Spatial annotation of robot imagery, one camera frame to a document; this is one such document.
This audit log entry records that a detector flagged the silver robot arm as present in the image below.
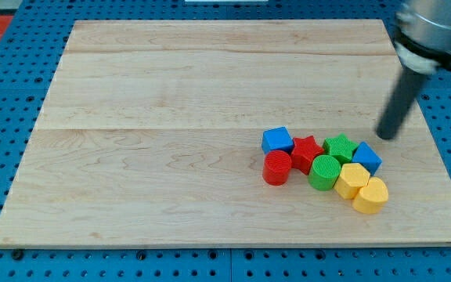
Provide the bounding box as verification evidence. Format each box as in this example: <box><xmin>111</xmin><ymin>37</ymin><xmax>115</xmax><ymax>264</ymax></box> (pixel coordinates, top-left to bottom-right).
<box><xmin>394</xmin><ymin>0</ymin><xmax>451</xmax><ymax>74</ymax></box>

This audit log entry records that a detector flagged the yellow hexagon block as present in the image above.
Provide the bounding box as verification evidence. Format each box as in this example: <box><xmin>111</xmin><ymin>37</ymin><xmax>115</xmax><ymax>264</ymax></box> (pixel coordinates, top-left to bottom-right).
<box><xmin>334</xmin><ymin>163</ymin><xmax>370</xmax><ymax>200</ymax></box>

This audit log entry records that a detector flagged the blue triangle block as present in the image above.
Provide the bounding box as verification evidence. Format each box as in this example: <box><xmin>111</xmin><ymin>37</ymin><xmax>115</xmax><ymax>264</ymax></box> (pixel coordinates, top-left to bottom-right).
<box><xmin>352</xmin><ymin>142</ymin><xmax>383</xmax><ymax>175</ymax></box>

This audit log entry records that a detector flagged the blue cube block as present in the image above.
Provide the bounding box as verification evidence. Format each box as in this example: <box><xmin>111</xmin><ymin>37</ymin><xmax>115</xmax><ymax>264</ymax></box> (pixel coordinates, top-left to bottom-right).
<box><xmin>262</xmin><ymin>127</ymin><xmax>294</xmax><ymax>154</ymax></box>

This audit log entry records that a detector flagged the red cylinder block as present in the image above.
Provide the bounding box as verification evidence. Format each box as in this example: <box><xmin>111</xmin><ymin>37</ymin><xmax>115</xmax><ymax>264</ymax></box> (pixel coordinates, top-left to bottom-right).
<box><xmin>262</xmin><ymin>150</ymin><xmax>292</xmax><ymax>186</ymax></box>

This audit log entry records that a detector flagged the wooden board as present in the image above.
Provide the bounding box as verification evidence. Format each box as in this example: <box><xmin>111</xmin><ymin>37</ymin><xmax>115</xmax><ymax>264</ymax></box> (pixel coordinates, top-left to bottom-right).
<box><xmin>0</xmin><ymin>20</ymin><xmax>451</xmax><ymax>249</ymax></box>

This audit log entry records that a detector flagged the red star block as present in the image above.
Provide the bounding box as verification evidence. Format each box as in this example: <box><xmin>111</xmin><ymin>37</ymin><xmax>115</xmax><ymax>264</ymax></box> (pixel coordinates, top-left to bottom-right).
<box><xmin>290</xmin><ymin>136</ymin><xmax>325</xmax><ymax>175</ymax></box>

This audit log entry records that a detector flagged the green cylinder block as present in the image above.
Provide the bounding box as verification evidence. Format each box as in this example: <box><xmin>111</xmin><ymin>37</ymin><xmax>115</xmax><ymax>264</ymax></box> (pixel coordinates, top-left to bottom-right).
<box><xmin>308</xmin><ymin>155</ymin><xmax>341</xmax><ymax>191</ymax></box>

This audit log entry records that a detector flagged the green star block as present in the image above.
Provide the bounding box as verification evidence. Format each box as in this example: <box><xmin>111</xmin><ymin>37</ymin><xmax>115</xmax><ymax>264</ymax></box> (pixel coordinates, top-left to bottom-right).
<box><xmin>323</xmin><ymin>133</ymin><xmax>359</xmax><ymax>165</ymax></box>

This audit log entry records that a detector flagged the yellow heart block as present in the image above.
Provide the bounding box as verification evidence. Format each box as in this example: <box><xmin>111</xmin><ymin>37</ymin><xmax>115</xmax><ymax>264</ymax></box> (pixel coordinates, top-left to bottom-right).
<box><xmin>352</xmin><ymin>176</ymin><xmax>389</xmax><ymax>214</ymax></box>

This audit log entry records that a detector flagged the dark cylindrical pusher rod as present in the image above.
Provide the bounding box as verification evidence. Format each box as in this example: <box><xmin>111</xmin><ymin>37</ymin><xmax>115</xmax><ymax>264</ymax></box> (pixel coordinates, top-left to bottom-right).
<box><xmin>375</xmin><ymin>67</ymin><xmax>428</xmax><ymax>140</ymax></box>

